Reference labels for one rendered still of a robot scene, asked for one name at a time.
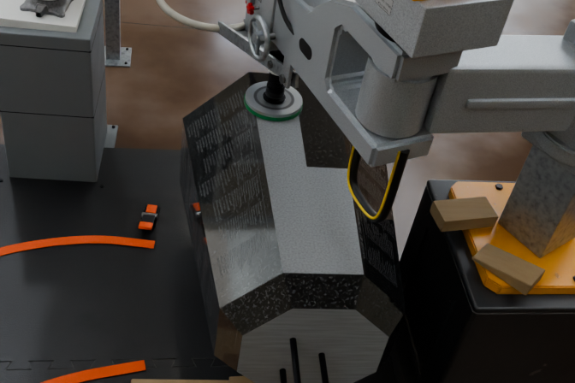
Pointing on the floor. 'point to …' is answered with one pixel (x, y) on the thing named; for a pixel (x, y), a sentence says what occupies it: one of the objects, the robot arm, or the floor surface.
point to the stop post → (122, 56)
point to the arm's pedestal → (56, 99)
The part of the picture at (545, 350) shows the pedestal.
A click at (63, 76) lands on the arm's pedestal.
